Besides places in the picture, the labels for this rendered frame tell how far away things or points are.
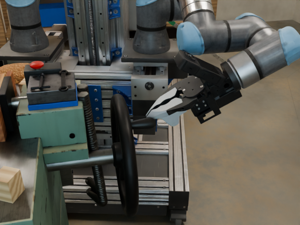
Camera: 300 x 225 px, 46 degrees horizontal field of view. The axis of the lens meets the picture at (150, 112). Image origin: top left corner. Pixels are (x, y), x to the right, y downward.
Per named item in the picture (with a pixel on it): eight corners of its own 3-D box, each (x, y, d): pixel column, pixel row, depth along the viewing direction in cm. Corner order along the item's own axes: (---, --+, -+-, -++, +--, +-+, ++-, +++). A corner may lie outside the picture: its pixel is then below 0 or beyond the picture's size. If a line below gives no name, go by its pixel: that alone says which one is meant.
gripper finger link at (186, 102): (170, 119, 76) (207, 99, 74) (167, 114, 75) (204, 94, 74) (165, 107, 79) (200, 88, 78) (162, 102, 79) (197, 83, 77)
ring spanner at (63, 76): (68, 91, 71) (68, 89, 70) (58, 92, 70) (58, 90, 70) (68, 71, 79) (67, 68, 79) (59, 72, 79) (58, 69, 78)
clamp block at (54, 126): (87, 143, 78) (83, 108, 73) (23, 152, 75) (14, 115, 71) (84, 110, 90) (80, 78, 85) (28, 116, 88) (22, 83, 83)
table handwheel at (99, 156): (123, 136, 105) (140, 233, 87) (54, 144, 101) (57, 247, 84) (125, 67, 82) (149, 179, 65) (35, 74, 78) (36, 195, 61)
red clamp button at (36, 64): (43, 68, 77) (43, 64, 76) (29, 70, 76) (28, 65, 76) (44, 63, 79) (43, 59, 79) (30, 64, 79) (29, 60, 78)
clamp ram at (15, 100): (43, 128, 77) (35, 91, 72) (6, 132, 75) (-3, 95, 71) (44, 107, 84) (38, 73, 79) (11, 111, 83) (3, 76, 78)
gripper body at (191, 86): (198, 126, 79) (247, 100, 78) (182, 100, 74) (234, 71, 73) (189, 107, 85) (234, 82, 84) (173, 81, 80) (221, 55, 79)
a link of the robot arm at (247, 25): (218, 11, 85) (236, 29, 77) (261, 9, 87) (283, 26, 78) (214, 42, 90) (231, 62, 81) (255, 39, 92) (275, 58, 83)
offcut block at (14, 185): (25, 189, 61) (20, 168, 59) (13, 203, 58) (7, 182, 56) (9, 185, 62) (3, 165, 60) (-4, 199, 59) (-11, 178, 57)
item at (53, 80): (78, 106, 74) (75, 82, 71) (23, 111, 72) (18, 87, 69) (76, 79, 85) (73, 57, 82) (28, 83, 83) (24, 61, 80)
